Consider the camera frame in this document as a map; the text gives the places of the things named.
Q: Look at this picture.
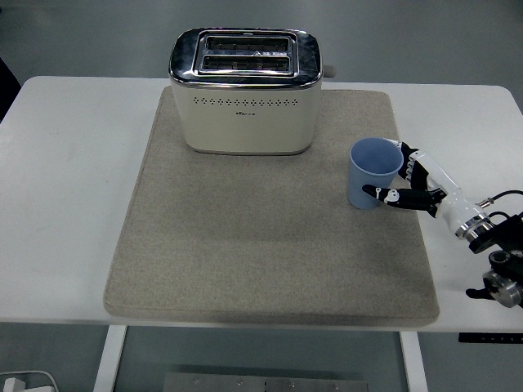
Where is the white and black hand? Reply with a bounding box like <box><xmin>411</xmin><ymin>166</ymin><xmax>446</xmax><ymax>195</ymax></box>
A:
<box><xmin>361</xmin><ymin>140</ymin><xmax>488</xmax><ymax>232</ymax></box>

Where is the light blue ribbed cup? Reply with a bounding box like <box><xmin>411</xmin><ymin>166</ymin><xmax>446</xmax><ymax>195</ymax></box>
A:
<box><xmin>346</xmin><ymin>137</ymin><xmax>405</xmax><ymax>211</ymax></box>

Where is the black table control panel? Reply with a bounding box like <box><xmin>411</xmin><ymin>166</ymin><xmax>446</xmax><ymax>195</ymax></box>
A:
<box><xmin>458</xmin><ymin>332</ymin><xmax>523</xmax><ymax>344</ymax></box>

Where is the white table leg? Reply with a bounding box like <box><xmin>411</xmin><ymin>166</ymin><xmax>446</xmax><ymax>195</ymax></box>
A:
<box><xmin>92</xmin><ymin>325</ymin><xmax>128</xmax><ymax>392</ymax></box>
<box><xmin>399</xmin><ymin>331</ymin><xmax>429</xmax><ymax>392</ymax></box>

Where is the beige fabric mat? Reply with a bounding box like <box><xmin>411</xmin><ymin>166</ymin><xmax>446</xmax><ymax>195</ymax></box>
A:
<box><xmin>102</xmin><ymin>87</ymin><xmax>441</xmax><ymax>328</ymax></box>

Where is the cream and chrome toaster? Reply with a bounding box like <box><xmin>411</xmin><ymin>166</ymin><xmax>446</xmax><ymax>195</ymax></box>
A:
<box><xmin>168</xmin><ymin>27</ymin><xmax>339</xmax><ymax>157</ymax></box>

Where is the grey metal plate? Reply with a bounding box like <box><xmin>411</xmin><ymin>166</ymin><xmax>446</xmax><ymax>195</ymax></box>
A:
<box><xmin>162</xmin><ymin>371</ymin><xmax>371</xmax><ymax>392</ymax></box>

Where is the white box with cable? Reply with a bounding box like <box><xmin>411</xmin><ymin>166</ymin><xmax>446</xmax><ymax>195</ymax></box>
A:
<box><xmin>0</xmin><ymin>369</ymin><xmax>59</xmax><ymax>392</ymax></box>

